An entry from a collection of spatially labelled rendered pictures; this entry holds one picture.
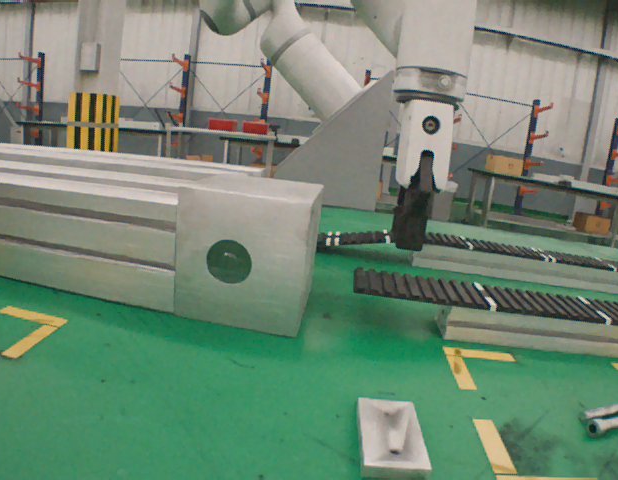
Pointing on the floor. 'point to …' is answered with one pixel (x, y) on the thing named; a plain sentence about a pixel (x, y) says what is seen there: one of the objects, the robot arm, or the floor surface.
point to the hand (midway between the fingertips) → (407, 229)
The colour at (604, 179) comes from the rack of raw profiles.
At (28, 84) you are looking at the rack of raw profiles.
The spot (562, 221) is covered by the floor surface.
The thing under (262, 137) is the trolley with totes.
